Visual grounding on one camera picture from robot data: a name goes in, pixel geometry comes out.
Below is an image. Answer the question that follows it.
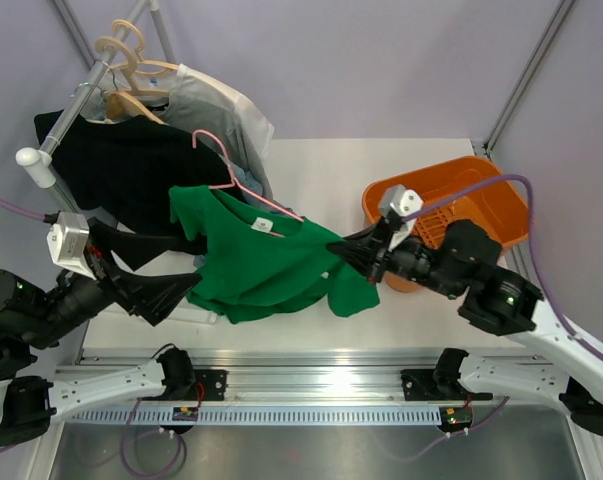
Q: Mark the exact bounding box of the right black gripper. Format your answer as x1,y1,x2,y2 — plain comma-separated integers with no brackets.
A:
327,214,465,299

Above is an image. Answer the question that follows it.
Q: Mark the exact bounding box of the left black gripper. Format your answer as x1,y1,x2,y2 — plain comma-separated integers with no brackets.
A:
21,218,203,351

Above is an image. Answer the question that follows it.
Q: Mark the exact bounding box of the green t shirt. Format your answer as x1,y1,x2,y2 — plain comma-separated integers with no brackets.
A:
169,186,380,324

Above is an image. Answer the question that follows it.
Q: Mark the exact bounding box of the pink wire hanger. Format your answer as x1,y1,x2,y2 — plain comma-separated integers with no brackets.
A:
192,129,304,238

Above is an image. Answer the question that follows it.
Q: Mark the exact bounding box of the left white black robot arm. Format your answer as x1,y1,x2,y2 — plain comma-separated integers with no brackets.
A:
0,212,201,452

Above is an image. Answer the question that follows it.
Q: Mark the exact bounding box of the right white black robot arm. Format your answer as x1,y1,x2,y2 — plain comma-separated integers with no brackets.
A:
327,219,603,437

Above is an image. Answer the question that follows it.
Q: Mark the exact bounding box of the black t shirt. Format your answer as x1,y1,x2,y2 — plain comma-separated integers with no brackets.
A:
52,116,229,239

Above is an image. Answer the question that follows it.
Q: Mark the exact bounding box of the light blue shirt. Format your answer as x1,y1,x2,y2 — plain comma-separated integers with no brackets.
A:
229,154,274,201

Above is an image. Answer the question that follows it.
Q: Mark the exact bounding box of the white t shirt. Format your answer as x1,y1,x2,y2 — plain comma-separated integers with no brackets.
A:
174,62,276,161

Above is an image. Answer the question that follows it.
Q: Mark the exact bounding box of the wooden hanger front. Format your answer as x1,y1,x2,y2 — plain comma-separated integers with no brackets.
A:
105,91,164,124

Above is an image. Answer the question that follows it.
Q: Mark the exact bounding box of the wooden hanger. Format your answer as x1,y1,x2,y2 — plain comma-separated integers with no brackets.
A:
94,19,179,97
105,91,164,124

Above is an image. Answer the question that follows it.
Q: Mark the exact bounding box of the grey t shirt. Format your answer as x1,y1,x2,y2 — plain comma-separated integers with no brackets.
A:
159,83,273,200

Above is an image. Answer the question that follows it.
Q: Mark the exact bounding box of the wooden hanger rear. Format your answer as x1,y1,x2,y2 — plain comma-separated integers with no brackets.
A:
94,19,179,97

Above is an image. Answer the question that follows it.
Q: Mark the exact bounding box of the orange plastic basket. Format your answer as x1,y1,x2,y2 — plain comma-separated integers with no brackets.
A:
361,155,537,293

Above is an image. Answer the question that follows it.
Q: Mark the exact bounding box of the metal clothes rack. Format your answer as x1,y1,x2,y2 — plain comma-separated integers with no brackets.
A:
13,0,217,326

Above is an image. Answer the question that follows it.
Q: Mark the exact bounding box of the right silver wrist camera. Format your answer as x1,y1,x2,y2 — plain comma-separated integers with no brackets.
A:
378,185,424,252

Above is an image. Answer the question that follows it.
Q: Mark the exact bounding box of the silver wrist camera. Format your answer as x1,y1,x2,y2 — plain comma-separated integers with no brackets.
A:
46,212,96,280
378,185,424,252

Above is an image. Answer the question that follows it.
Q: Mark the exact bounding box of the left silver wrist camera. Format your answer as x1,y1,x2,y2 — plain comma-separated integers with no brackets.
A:
46,212,96,280

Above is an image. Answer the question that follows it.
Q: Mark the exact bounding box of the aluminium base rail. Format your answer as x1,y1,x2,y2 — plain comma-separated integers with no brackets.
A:
55,347,547,406

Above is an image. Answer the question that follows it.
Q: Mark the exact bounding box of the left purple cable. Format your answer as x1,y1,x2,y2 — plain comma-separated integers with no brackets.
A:
0,188,187,476

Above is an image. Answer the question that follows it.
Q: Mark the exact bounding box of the purple cable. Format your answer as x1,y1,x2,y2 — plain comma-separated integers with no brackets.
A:
383,173,603,464
0,188,187,476

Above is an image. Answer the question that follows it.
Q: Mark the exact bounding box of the slotted grey cable duct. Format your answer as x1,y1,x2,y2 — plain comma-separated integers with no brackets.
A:
68,404,442,426

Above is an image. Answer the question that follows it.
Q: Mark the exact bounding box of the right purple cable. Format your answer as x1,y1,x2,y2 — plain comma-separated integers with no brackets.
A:
383,173,603,464

